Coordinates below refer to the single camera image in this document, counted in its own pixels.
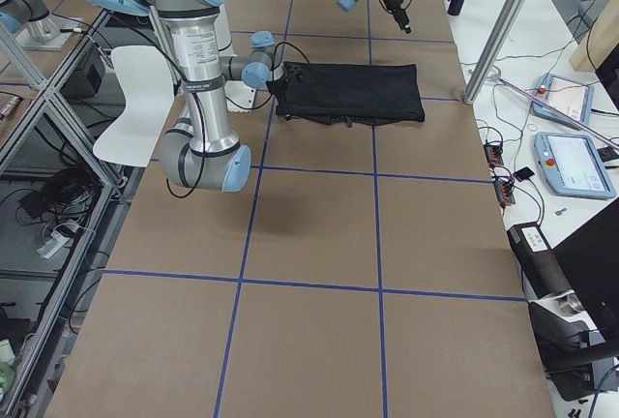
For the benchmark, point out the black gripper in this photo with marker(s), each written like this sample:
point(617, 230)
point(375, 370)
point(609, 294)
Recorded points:
point(395, 3)
point(277, 86)

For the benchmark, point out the black graphic t-shirt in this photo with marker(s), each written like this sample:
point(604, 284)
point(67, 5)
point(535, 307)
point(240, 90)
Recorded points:
point(373, 95)

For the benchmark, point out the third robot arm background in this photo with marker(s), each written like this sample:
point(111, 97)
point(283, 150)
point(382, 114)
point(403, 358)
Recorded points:
point(33, 24)

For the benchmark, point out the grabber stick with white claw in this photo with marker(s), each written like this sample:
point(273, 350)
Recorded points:
point(564, 117)

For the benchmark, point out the white plastic chair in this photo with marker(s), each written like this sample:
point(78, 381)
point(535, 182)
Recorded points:
point(147, 86)

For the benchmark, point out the far blue teach pendant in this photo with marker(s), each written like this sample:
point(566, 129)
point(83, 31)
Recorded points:
point(567, 95)

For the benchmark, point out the blue teach pendant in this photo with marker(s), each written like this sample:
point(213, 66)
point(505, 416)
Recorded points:
point(567, 95)
point(572, 166)

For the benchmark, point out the near blue teach pendant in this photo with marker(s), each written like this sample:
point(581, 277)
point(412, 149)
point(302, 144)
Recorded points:
point(572, 166)

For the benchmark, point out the black label printer box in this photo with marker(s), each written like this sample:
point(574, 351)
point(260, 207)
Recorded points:
point(537, 260)

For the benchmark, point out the black monitor stand device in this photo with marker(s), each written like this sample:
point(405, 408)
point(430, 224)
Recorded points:
point(576, 356)

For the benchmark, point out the aluminium frame post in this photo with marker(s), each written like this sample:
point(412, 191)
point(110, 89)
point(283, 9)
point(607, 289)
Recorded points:
point(494, 43)

